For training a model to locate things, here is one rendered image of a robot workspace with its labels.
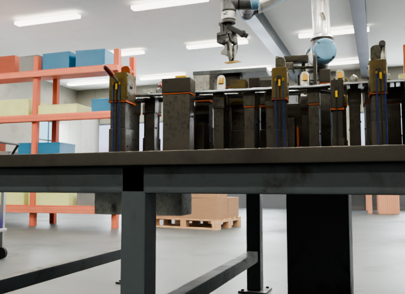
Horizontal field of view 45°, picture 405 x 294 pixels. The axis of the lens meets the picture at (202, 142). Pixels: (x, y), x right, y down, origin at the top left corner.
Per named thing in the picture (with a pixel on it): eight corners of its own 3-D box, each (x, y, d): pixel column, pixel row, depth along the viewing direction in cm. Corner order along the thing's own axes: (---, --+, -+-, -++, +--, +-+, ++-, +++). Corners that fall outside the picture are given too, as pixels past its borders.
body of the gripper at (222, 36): (224, 47, 255) (224, 25, 256) (238, 44, 250) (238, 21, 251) (216, 44, 248) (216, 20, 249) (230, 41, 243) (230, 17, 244)
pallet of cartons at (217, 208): (144, 228, 674) (144, 177, 680) (169, 223, 759) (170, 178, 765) (228, 230, 636) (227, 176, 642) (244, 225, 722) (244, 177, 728)
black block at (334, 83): (331, 158, 175) (329, 78, 178) (331, 160, 185) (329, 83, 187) (346, 158, 174) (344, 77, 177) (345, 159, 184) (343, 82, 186)
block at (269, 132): (265, 161, 203) (264, 92, 205) (267, 162, 209) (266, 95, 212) (275, 161, 202) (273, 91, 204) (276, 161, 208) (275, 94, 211)
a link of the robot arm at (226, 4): (237, -12, 247) (220, -12, 247) (237, 9, 246) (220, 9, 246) (237, -6, 255) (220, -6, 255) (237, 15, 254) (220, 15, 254)
